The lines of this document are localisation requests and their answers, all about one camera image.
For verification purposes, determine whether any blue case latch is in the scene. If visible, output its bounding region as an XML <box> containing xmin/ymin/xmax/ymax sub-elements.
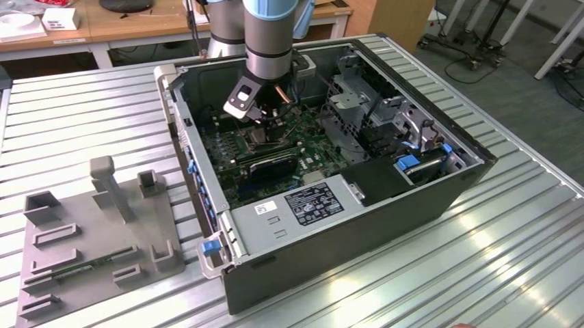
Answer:
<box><xmin>200</xmin><ymin>240</ymin><xmax>221</xmax><ymax>258</ymax></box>

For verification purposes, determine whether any black PC case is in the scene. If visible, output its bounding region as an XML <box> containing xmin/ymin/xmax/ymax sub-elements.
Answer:
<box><xmin>154</xmin><ymin>33</ymin><xmax>499</xmax><ymax>316</ymax></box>

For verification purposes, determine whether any wooden cabinet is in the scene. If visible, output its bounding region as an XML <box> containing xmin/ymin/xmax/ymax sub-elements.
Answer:
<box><xmin>347</xmin><ymin>0</ymin><xmax>436</xmax><ymax>55</ymax></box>

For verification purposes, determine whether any silver CPU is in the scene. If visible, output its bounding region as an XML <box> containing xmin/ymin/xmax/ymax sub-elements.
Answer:
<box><xmin>248</xmin><ymin>128</ymin><xmax>270</xmax><ymax>146</ymax></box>

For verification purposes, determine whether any grey metal drive cage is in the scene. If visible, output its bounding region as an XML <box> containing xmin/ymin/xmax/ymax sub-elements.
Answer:
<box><xmin>324</xmin><ymin>54</ymin><xmax>383</xmax><ymax>161</ymax></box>

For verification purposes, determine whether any CPU socket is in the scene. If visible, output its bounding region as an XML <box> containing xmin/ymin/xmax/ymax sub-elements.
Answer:
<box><xmin>236</xmin><ymin>120</ymin><xmax>297</xmax><ymax>155</ymax></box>

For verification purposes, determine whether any green motherboard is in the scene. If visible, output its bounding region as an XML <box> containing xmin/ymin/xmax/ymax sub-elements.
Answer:
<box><xmin>201</xmin><ymin>102</ymin><xmax>348</xmax><ymax>209</ymax></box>

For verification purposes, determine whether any grey parts rack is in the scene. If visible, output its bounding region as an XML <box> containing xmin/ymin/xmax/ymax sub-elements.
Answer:
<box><xmin>17</xmin><ymin>155</ymin><xmax>188</xmax><ymax>325</ymax></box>

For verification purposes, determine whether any blue disk carrier handle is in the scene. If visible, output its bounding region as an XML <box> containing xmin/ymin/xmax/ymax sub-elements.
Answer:
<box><xmin>395</xmin><ymin>154</ymin><xmax>421</xmax><ymax>172</ymax></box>

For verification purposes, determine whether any black round object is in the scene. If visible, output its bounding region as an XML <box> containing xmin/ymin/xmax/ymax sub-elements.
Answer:
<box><xmin>99</xmin><ymin>0</ymin><xmax>153</xmax><ymax>13</ymax></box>

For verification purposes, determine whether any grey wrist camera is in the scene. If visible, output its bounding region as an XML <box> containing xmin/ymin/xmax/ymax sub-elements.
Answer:
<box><xmin>292</xmin><ymin>54</ymin><xmax>319</xmax><ymax>80</ymax></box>

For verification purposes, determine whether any white table frame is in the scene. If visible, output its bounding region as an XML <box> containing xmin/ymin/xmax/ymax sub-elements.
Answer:
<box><xmin>534</xmin><ymin>0</ymin><xmax>584</xmax><ymax>81</ymax></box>

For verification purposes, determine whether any grey power supply unit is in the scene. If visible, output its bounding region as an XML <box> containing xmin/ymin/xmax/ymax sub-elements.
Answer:
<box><xmin>226</xmin><ymin>176</ymin><xmax>367</xmax><ymax>258</ymax></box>

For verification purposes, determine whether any black wheeled stand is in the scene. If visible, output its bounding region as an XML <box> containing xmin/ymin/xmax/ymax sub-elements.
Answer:
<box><xmin>419</xmin><ymin>0</ymin><xmax>508</xmax><ymax>72</ymax></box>

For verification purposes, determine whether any black graphics card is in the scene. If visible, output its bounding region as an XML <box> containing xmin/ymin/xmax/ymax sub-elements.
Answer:
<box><xmin>249</xmin><ymin>154</ymin><xmax>299</xmax><ymax>182</ymax></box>

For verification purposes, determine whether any green RAM stick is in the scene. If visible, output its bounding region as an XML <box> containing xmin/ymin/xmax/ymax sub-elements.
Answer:
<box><xmin>25</xmin><ymin>251</ymin><xmax>134</xmax><ymax>285</ymax></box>

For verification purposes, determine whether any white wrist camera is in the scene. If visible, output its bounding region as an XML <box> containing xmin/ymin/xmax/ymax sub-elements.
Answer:
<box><xmin>222</xmin><ymin>76</ymin><xmax>265</xmax><ymax>121</ymax></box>

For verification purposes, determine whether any white cardboard box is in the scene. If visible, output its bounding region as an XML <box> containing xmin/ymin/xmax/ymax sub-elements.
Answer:
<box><xmin>42</xmin><ymin>7</ymin><xmax>82</xmax><ymax>32</ymax></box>

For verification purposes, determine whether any wooden desk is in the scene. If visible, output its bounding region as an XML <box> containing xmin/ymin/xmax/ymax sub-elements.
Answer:
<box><xmin>0</xmin><ymin>0</ymin><xmax>356</xmax><ymax>69</ymax></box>

